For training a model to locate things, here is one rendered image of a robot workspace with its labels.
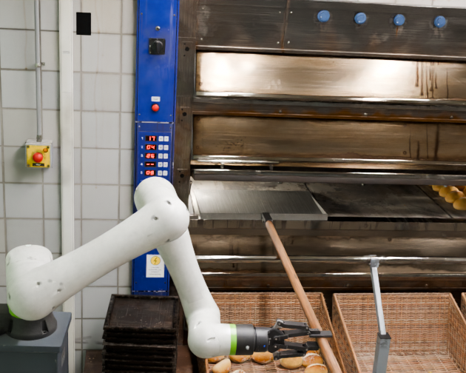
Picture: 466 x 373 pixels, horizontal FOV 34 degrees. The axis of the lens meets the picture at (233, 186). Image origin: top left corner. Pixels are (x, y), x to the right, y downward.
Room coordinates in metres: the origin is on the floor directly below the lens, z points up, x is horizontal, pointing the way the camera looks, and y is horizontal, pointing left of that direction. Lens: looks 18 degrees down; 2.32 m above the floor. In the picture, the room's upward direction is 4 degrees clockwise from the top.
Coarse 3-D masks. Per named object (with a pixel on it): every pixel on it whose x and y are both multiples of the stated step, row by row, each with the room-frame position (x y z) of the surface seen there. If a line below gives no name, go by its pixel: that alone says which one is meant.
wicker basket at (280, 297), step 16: (224, 304) 2.97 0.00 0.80; (240, 304) 2.97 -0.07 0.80; (256, 304) 2.99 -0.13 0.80; (272, 304) 2.99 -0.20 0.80; (288, 304) 3.00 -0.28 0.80; (320, 304) 3.02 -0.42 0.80; (224, 320) 2.94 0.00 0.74; (240, 320) 2.96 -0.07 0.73; (256, 320) 2.96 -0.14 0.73; (304, 320) 3.00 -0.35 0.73; (320, 320) 2.98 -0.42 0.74; (304, 336) 2.98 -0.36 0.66; (320, 352) 2.94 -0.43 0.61; (336, 352) 2.73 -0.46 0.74; (208, 368) 2.55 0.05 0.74; (240, 368) 2.81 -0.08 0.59; (256, 368) 2.82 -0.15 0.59; (272, 368) 2.83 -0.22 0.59; (304, 368) 2.84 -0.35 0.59
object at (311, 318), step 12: (276, 240) 2.75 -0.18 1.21; (288, 264) 2.53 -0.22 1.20; (288, 276) 2.46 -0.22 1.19; (300, 288) 2.35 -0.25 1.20; (300, 300) 2.27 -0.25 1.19; (312, 312) 2.18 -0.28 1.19; (312, 324) 2.12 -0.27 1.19; (324, 348) 1.98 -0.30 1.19; (336, 360) 1.91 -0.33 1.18; (336, 372) 1.85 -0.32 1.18
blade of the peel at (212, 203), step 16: (208, 192) 3.31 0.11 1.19; (224, 192) 3.33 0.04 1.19; (240, 192) 3.34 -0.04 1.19; (256, 192) 3.36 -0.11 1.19; (272, 192) 3.37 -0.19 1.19; (288, 192) 3.39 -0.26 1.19; (304, 192) 3.40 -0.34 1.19; (208, 208) 3.12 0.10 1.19; (224, 208) 3.13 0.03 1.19; (240, 208) 3.14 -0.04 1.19; (256, 208) 3.16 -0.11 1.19; (272, 208) 3.17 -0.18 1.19; (288, 208) 3.18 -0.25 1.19; (304, 208) 3.19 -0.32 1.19; (320, 208) 3.18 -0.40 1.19
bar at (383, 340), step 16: (208, 256) 2.63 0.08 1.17; (224, 256) 2.64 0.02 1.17; (240, 256) 2.64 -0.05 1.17; (256, 256) 2.65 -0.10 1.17; (272, 256) 2.66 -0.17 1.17; (288, 256) 2.67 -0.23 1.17; (304, 256) 2.68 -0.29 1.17; (320, 256) 2.69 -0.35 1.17; (336, 256) 2.70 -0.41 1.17; (352, 256) 2.71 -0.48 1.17; (368, 256) 2.72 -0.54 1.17; (384, 256) 2.73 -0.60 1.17; (400, 256) 2.74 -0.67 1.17; (416, 256) 2.75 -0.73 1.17; (432, 256) 2.76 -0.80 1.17; (448, 256) 2.77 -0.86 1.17; (464, 256) 2.78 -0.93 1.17; (384, 336) 2.50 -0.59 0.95; (384, 352) 2.49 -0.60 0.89; (384, 368) 2.49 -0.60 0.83
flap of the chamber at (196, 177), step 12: (204, 180) 2.85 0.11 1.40; (216, 180) 2.85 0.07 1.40; (228, 180) 2.86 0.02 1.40; (240, 180) 2.86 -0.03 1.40; (252, 180) 2.87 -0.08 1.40; (264, 180) 2.88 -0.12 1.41; (276, 180) 2.89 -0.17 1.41; (288, 180) 2.89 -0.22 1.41; (300, 180) 2.90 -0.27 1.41; (312, 180) 2.91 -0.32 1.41; (324, 180) 2.91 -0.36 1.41; (336, 180) 2.92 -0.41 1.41; (348, 180) 2.93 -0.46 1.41; (360, 180) 2.93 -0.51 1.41; (372, 180) 2.94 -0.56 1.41; (384, 180) 2.95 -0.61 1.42; (396, 180) 2.96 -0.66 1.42; (408, 180) 2.96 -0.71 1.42; (420, 180) 2.97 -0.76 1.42; (432, 180) 2.98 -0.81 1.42; (444, 180) 2.98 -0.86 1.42; (456, 180) 2.99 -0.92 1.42
